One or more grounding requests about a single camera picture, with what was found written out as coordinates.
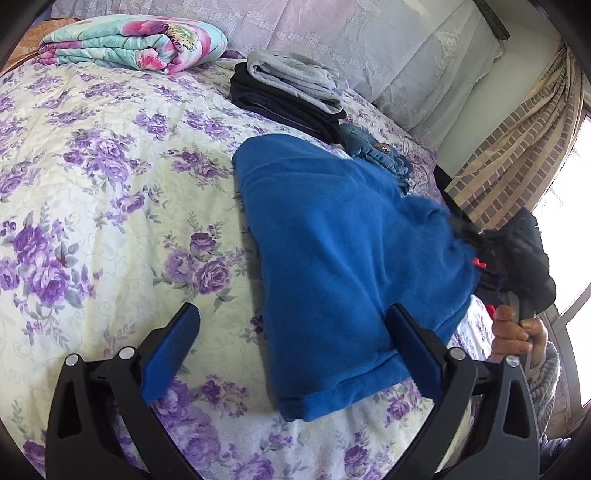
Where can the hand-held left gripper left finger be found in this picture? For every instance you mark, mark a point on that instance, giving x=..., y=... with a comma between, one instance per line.
x=173, y=346

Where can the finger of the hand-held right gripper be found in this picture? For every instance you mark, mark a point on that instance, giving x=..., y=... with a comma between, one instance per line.
x=450, y=196

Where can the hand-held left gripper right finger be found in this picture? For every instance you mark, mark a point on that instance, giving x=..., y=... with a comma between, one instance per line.
x=415, y=350

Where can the blue fleece garment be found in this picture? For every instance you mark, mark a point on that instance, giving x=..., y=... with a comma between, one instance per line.
x=332, y=240

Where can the person's right forearm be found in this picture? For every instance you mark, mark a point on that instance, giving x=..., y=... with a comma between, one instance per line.
x=545, y=383

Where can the folded black pants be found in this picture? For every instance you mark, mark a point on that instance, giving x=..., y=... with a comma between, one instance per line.
x=277, y=110

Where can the folded grey pants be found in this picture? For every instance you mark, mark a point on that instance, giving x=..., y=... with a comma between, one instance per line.
x=295, y=74

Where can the person's right hand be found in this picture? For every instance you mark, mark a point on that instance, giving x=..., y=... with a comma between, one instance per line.
x=508, y=341

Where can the bright window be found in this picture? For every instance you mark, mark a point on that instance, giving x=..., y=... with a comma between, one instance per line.
x=572, y=207

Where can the beige brick-pattern curtain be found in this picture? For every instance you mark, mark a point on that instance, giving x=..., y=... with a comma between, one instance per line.
x=508, y=147

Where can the folded blue jeans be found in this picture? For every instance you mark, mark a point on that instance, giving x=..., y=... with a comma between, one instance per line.
x=369, y=143

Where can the white lace pillow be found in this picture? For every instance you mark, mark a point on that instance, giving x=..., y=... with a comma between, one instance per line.
x=406, y=69

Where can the purple floral bedsheet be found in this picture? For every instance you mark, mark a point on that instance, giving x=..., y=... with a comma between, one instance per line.
x=92, y=207

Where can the folded colourful floral blanket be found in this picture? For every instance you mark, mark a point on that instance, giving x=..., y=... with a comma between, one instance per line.
x=115, y=46

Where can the brown wooden furniture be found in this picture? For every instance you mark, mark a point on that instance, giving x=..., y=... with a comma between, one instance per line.
x=27, y=41

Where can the dark wooden frame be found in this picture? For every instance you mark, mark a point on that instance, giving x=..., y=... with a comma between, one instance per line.
x=494, y=18

